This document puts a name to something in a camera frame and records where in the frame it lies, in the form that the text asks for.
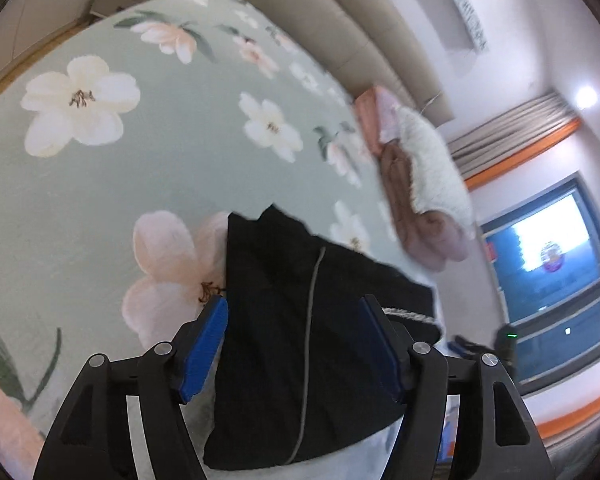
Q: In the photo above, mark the beige padded headboard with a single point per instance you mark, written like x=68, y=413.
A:
x=364, y=43

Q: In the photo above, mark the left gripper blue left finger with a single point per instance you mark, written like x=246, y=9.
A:
x=197, y=343

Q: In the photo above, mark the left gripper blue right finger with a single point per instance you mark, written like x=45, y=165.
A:
x=384, y=347

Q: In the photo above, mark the folded mauve quilt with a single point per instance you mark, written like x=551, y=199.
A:
x=432, y=238

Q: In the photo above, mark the black hooded jacket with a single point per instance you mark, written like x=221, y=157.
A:
x=295, y=380

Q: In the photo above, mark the floral green bed sheet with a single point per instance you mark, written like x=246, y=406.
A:
x=123, y=152

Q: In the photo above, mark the white floral pillow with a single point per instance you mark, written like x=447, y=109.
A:
x=436, y=182

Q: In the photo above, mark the pink folded blanket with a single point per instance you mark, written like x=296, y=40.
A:
x=377, y=110

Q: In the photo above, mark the beige curtain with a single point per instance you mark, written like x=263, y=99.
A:
x=510, y=133

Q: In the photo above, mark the window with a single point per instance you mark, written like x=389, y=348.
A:
x=545, y=256

